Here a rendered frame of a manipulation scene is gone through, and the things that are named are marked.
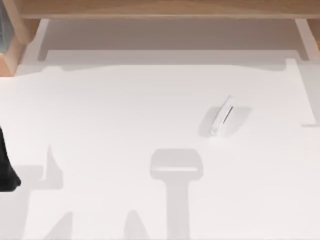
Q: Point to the white stapler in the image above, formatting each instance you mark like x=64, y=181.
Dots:
x=222, y=117

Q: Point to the pale wooden drawer front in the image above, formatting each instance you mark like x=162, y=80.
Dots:
x=160, y=8

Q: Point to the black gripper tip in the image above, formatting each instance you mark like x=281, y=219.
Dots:
x=6, y=172

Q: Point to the wooden cupboard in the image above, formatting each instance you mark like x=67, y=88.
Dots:
x=12, y=50

